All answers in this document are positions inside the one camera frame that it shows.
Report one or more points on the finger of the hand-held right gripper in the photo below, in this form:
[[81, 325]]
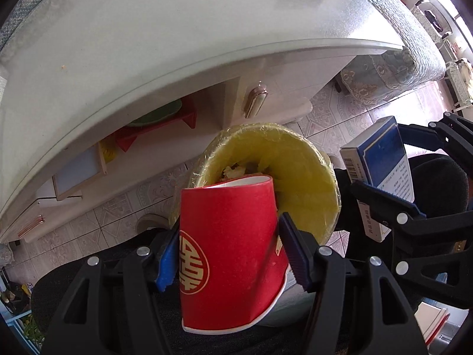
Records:
[[454, 133], [384, 199]]

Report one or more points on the trash bin with yellow bag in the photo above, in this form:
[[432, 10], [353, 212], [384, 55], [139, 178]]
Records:
[[295, 162]]

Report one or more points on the yellow packet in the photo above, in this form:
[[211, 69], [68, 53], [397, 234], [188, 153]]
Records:
[[106, 151]]

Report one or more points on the blue white cigarette box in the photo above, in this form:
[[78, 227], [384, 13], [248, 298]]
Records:
[[384, 155]]

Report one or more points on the potted green plant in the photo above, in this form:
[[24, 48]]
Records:
[[33, 334]]

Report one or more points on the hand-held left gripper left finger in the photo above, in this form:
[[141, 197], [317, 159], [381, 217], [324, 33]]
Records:
[[166, 262]]

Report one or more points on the person's left shoe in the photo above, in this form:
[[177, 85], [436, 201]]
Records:
[[147, 223]]

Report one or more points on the white red paper box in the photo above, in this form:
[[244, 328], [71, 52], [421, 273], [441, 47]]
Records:
[[432, 321]]

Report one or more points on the red small wooden stand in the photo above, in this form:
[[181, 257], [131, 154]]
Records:
[[159, 128]]

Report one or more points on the white coffee table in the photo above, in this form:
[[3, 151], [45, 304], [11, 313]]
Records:
[[288, 77]]

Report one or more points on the green plate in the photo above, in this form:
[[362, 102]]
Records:
[[159, 114]]

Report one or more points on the red paper cup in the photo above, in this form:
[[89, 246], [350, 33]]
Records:
[[229, 247]]

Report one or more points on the chair with lace cover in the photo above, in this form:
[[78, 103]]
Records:
[[460, 81], [430, 16]]

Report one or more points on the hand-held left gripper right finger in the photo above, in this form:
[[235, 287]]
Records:
[[292, 244]]

